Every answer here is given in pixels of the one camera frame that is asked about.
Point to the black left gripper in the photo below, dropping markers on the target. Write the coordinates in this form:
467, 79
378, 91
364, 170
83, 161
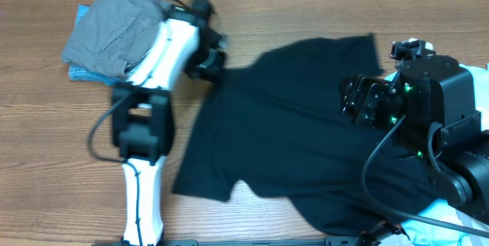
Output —
213, 74

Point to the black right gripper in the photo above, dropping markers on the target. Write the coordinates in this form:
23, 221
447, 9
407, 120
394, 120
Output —
369, 95

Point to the black t-shirt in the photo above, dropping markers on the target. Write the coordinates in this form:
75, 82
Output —
277, 126

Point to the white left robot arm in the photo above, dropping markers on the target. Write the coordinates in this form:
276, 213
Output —
142, 118

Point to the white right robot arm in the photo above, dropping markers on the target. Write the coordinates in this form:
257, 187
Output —
430, 107

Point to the grey folded shorts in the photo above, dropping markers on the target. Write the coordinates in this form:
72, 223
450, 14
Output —
114, 36

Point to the blue denim folded garment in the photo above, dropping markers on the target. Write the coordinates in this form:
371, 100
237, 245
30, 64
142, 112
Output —
78, 73

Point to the light blue t-shirt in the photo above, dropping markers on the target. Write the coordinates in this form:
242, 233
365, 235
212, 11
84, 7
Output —
430, 235

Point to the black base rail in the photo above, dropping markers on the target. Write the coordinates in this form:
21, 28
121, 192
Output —
328, 241

